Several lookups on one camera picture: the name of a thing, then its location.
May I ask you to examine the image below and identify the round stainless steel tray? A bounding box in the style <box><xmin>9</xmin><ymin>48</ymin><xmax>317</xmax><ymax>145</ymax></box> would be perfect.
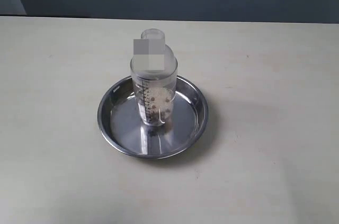
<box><xmin>97</xmin><ymin>76</ymin><xmax>209</xmax><ymax>159</ymax></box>

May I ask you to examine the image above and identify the clear plastic shaker bottle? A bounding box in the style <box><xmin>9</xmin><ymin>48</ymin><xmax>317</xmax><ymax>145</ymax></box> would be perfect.
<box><xmin>130</xmin><ymin>29</ymin><xmax>178</xmax><ymax>126</ymax></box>

